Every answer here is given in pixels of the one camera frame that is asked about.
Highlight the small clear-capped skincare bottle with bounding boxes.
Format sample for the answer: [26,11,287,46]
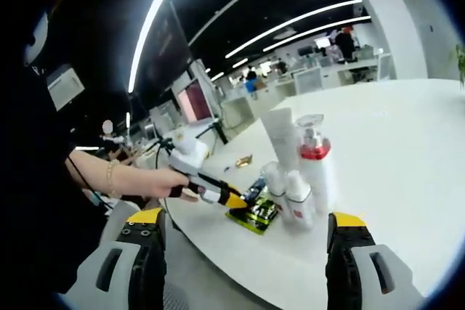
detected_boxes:
[262,160,288,216]

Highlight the white office chair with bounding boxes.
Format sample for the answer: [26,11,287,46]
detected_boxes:
[293,66,323,95]
[376,52,394,81]

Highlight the white skincare tube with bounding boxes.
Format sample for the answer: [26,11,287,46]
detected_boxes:
[260,107,302,176]

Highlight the pink screen monitor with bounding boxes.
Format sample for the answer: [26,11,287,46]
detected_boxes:
[177,83,215,122]

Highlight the silver skincare bottle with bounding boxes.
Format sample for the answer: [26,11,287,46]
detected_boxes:
[282,170,315,230]

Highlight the potted green plant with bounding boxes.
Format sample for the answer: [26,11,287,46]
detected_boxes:
[456,44,465,88]

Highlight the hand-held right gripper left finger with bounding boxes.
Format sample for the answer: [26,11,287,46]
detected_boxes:
[68,207,168,310]

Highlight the white chest device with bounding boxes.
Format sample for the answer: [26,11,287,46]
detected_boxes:
[22,11,50,68]

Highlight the monitor stand table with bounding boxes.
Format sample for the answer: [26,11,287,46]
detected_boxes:
[195,117,228,144]

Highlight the white skincare bottle red collar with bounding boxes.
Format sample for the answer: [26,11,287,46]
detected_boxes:
[296,113,339,213]

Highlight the long ceiling light strip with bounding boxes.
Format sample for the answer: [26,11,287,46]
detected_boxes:
[127,0,190,94]

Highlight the grey mesh office chair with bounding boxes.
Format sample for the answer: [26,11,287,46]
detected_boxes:
[97,197,219,310]

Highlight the person's left hand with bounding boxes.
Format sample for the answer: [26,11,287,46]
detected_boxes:
[145,168,200,203]

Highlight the ceiling air conditioner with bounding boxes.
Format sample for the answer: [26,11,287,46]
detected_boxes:
[46,65,85,111]

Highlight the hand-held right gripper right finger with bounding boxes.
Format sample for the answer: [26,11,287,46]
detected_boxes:
[325,211,425,310]

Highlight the large black screen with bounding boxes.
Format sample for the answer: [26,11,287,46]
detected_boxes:
[145,1,192,86]

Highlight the person in black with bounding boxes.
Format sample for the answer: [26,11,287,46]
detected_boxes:
[0,0,110,295]

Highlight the gold bracelet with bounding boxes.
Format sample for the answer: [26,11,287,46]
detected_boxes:
[106,159,120,199]

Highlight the green black packet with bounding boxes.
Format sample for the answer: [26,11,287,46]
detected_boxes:
[225,193,280,235]

